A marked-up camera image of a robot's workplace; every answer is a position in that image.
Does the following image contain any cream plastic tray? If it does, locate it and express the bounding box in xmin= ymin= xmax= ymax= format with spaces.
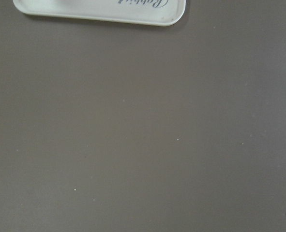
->
xmin=13 ymin=0 xmax=186 ymax=27

